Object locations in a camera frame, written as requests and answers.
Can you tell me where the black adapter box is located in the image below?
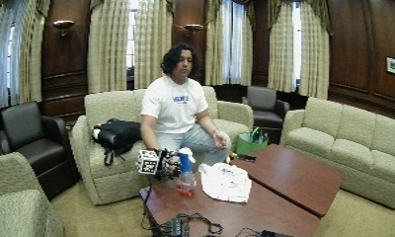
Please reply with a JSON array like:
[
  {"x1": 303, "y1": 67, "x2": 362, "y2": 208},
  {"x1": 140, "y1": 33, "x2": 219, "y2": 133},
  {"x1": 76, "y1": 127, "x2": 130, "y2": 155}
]
[{"x1": 259, "y1": 229, "x2": 295, "y2": 237}]

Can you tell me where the beige armchair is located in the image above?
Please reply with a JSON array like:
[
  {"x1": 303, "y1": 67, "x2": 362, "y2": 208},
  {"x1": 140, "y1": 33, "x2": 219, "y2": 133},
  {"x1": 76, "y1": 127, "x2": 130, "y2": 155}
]
[{"x1": 0, "y1": 151, "x2": 66, "y2": 237}]

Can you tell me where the white marker cube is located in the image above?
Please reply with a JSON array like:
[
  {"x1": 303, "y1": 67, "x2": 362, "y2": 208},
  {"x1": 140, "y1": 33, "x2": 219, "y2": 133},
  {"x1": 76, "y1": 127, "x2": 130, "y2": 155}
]
[{"x1": 136, "y1": 149, "x2": 160, "y2": 176}]

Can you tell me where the green tote bag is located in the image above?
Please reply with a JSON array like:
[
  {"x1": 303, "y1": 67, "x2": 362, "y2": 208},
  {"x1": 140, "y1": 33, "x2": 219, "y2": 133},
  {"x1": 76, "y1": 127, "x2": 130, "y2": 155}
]
[{"x1": 235, "y1": 126, "x2": 270, "y2": 156}]

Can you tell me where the black hub box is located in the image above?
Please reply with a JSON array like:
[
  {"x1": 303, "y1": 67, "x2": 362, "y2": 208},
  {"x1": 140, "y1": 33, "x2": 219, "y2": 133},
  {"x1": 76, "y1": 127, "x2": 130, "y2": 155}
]
[{"x1": 168, "y1": 216, "x2": 184, "y2": 237}]

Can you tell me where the clear spray bottle blue neck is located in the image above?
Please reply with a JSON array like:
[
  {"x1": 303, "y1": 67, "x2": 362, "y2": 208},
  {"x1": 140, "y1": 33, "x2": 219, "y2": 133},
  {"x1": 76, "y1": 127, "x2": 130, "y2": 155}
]
[{"x1": 175, "y1": 147, "x2": 198, "y2": 198}]

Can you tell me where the dark leather armchair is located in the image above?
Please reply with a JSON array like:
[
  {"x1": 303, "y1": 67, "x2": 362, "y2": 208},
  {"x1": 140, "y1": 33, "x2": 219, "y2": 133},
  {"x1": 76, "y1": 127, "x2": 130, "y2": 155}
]
[
  {"x1": 0, "y1": 101, "x2": 80, "y2": 200},
  {"x1": 242, "y1": 85, "x2": 291, "y2": 145}
]

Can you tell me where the brass wall sconce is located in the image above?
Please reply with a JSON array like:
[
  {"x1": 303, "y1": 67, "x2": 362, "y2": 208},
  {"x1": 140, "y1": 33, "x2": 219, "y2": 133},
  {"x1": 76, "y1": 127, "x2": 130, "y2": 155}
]
[
  {"x1": 51, "y1": 20, "x2": 76, "y2": 38},
  {"x1": 183, "y1": 23, "x2": 206, "y2": 38}
]

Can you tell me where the black backpack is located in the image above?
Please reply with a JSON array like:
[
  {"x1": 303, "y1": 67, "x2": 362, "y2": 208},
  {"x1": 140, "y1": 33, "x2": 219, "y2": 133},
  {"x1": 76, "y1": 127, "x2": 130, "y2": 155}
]
[{"x1": 91, "y1": 118, "x2": 143, "y2": 167}]

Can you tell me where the framed picture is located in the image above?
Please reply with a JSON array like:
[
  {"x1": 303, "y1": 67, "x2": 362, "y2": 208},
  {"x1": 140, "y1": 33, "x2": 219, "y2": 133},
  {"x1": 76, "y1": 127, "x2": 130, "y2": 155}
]
[{"x1": 386, "y1": 56, "x2": 395, "y2": 77}]

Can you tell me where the beige sofa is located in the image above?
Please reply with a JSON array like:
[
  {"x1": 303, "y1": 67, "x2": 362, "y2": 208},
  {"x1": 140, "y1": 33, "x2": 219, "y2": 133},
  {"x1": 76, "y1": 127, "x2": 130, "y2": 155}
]
[
  {"x1": 70, "y1": 86, "x2": 255, "y2": 206},
  {"x1": 279, "y1": 97, "x2": 395, "y2": 210}
]

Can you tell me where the black flat device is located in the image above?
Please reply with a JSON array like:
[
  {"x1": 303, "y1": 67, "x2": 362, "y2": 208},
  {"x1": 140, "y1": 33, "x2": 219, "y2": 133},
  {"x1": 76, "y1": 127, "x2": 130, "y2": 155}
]
[{"x1": 228, "y1": 151, "x2": 258, "y2": 163}]

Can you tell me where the white printed cloth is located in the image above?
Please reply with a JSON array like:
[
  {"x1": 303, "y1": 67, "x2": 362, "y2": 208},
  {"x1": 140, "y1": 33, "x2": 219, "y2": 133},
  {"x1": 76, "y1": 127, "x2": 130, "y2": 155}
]
[{"x1": 198, "y1": 162, "x2": 252, "y2": 204}]

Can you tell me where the sheer white curtain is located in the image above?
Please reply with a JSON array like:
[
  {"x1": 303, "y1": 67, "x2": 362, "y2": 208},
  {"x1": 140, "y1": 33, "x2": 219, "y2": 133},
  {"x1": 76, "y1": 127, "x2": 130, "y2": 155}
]
[
  {"x1": 0, "y1": 13, "x2": 22, "y2": 110},
  {"x1": 222, "y1": 0, "x2": 247, "y2": 85}
]

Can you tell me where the the person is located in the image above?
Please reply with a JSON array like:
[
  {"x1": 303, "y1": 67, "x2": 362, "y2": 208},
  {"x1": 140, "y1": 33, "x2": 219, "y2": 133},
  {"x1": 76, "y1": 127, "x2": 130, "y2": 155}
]
[{"x1": 140, "y1": 42, "x2": 234, "y2": 172}]

